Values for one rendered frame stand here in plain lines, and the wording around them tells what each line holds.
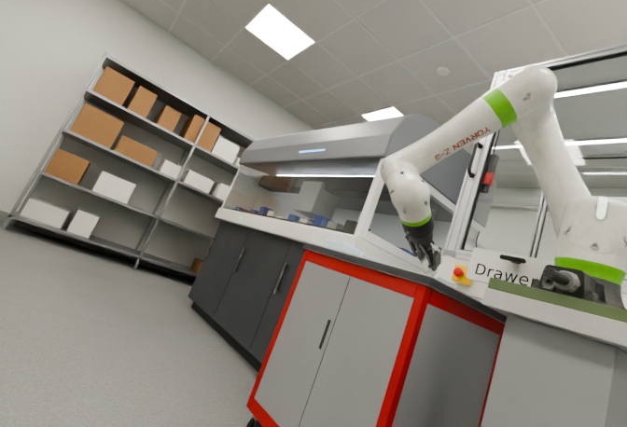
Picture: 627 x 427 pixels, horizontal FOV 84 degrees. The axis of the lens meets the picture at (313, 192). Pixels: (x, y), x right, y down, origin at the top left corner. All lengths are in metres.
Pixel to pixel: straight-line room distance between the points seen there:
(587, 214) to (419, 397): 0.66
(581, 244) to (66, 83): 4.77
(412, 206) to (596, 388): 0.51
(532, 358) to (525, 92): 0.66
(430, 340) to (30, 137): 4.44
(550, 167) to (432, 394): 0.75
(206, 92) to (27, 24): 1.94
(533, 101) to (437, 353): 0.77
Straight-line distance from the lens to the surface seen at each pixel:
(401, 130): 2.04
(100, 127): 4.38
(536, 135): 1.25
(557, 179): 1.20
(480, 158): 1.93
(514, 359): 0.93
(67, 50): 5.02
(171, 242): 4.91
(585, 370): 0.89
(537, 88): 1.13
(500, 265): 1.29
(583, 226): 0.98
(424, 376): 1.19
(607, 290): 0.97
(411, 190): 0.99
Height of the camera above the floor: 0.64
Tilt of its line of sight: 13 degrees up
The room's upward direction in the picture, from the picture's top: 21 degrees clockwise
